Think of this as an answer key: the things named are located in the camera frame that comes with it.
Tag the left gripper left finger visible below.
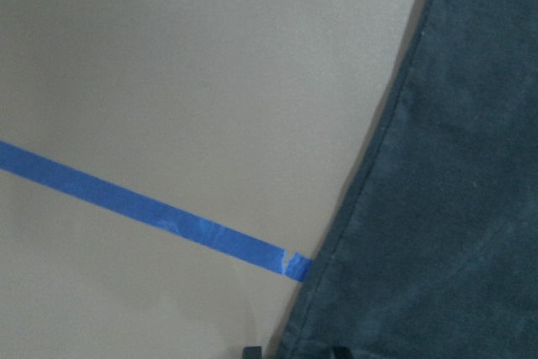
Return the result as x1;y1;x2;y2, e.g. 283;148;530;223
243;346;262;359

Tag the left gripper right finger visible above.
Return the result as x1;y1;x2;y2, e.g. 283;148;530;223
330;346;351;359

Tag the black printed t-shirt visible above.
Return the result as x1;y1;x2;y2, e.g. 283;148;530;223
277;0;537;358

